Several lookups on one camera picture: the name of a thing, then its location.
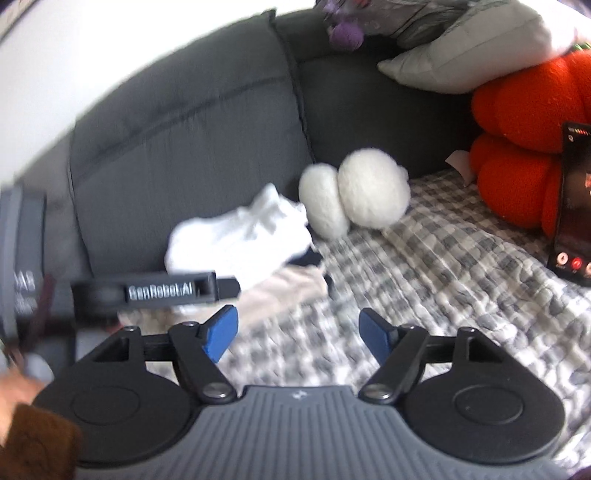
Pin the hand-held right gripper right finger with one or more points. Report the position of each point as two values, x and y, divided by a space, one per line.
376 334

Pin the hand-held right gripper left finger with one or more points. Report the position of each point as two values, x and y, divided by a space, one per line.
221 332

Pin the white garment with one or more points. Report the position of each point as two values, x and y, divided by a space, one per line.
240 235

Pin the person's right forearm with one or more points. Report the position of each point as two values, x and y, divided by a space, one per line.
37 443

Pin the grey checked quilt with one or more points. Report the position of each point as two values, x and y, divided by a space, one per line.
438 277

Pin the dark navy garment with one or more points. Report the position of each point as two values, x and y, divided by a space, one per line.
309 261

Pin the white plush toy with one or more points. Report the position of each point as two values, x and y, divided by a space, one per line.
369 189

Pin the dark grey sofa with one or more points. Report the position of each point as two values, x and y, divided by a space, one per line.
184 138

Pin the black smartphone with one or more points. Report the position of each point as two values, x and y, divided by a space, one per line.
572 207

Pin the orange pumpkin cushion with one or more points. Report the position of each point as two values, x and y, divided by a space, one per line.
521 115

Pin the purple pompom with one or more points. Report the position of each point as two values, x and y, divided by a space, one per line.
346 34

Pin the light grey pillow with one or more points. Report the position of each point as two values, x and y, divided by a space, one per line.
485 50

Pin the grey backpack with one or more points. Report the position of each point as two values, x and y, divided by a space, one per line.
415 18

